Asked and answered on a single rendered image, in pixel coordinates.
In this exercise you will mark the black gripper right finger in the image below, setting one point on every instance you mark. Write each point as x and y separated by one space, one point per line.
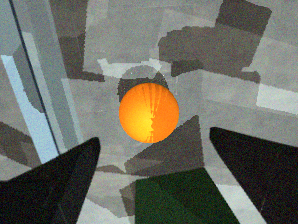
266 170

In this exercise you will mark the clear l-shaped low wall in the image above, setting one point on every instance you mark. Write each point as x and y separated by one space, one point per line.
22 78
38 31

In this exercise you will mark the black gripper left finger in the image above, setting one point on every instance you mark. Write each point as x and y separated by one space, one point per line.
52 193

